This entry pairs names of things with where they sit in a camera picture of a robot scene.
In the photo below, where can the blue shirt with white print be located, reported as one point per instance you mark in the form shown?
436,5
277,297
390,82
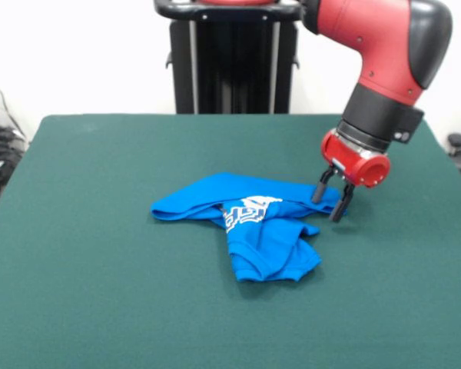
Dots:
272,246

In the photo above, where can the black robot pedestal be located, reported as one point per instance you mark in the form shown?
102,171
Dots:
234,65

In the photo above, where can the dark green table cloth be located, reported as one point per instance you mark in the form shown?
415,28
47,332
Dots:
100,269

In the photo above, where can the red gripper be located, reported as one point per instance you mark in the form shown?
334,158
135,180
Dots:
345,159

